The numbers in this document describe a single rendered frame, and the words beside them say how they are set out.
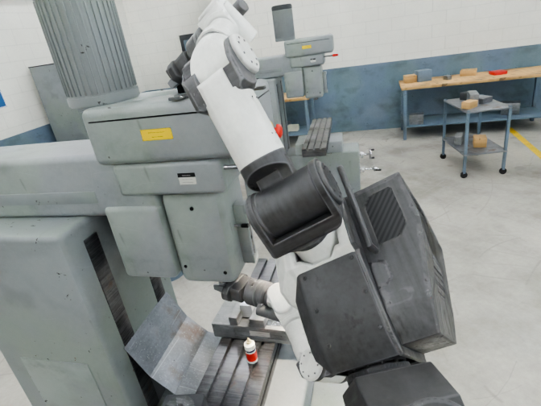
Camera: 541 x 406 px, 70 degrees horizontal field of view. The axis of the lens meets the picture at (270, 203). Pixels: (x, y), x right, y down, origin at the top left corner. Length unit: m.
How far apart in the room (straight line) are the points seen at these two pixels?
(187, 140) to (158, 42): 7.59
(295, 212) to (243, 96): 0.21
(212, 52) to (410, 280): 0.52
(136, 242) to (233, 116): 0.70
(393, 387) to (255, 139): 0.43
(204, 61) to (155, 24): 7.84
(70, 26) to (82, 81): 0.13
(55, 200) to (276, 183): 0.87
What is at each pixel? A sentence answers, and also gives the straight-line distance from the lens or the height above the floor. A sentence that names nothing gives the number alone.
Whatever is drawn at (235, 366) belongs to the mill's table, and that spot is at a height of 0.90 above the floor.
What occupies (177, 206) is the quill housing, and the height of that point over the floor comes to 1.59.
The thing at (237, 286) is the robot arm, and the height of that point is 1.26.
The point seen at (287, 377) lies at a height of 0.82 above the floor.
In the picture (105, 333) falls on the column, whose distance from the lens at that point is 1.46.
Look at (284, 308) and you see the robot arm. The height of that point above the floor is 1.27.
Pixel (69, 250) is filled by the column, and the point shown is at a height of 1.50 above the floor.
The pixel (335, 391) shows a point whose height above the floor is 0.70.
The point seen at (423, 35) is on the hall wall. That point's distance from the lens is 7.55.
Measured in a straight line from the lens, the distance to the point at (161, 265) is 1.26.
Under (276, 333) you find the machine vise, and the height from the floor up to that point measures 0.95.
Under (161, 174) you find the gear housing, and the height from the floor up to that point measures 1.70.
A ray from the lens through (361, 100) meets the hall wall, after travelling 7.63.
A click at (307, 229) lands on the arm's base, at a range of 0.64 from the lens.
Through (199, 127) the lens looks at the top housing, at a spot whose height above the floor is 1.82.
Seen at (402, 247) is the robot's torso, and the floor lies 1.64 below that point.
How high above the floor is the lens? 2.01
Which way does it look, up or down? 24 degrees down
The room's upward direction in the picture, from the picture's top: 9 degrees counter-clockwise
